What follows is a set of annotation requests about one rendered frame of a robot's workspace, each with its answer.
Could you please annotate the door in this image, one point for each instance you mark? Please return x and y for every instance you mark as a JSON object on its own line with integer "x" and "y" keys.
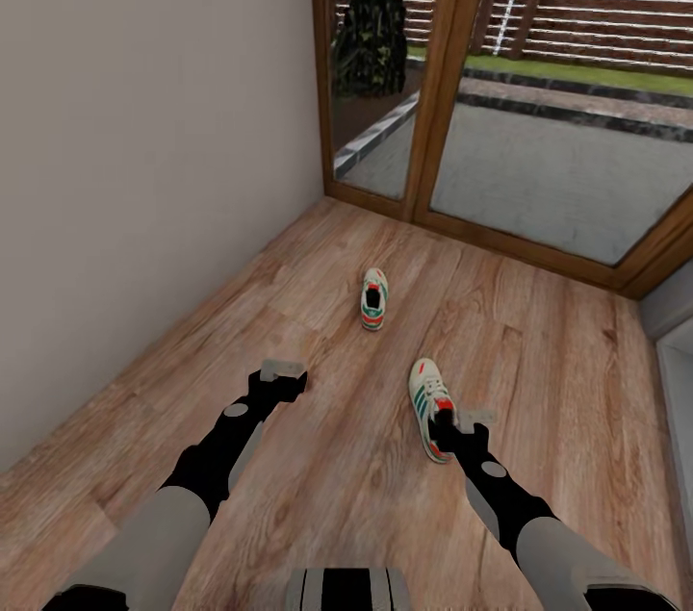
{"x": 558, "y": 133}

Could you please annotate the robot trunk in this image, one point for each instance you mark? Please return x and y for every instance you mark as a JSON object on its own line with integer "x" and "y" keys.
{"x": 346, "y": 589}

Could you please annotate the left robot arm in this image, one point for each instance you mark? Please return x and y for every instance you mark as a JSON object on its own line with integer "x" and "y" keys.
{"x": 143, "y": 566}

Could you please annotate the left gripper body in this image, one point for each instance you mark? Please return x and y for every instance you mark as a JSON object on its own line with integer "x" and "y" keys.
{"x": 281, "y": 389}

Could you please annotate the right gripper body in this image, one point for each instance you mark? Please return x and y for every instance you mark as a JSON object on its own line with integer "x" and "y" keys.
{"x": 450, "y": 439}

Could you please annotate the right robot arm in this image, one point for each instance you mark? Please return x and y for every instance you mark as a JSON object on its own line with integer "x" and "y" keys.
{"x": 564, "y": 570}

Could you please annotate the gym shoe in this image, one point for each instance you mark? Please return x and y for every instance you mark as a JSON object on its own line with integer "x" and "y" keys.
{"x": 374, "y": 298}
{"x": 431, "y": 399}

